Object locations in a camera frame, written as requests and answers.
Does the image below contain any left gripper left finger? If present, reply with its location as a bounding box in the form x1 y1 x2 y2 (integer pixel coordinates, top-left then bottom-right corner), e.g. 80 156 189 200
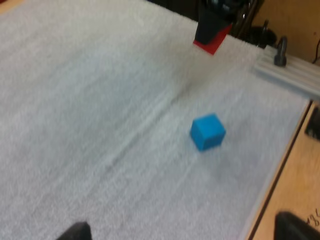
56 221 92 240

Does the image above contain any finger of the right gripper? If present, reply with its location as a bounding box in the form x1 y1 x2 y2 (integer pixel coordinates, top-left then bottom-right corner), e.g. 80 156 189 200
195 6 234 46

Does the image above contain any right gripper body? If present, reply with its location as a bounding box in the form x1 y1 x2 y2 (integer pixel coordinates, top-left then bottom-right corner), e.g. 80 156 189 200
201 0 252 26

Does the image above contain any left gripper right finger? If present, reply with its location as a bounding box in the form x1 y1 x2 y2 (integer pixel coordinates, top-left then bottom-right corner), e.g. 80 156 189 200
274 211 320 240

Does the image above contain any red cube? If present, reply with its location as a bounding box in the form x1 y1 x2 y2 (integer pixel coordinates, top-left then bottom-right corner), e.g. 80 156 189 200
192 24 233 56

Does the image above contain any blue cube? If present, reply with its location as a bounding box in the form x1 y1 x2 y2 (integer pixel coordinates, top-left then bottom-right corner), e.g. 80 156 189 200
190 112 227 153

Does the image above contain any dark clamp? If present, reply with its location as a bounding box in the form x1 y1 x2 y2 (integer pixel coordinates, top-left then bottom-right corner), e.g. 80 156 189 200
273 35 289 67
249 19 277 50

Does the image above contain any ribbed aluminium rail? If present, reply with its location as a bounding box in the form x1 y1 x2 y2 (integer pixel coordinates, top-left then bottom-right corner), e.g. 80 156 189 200
251 46 320 101

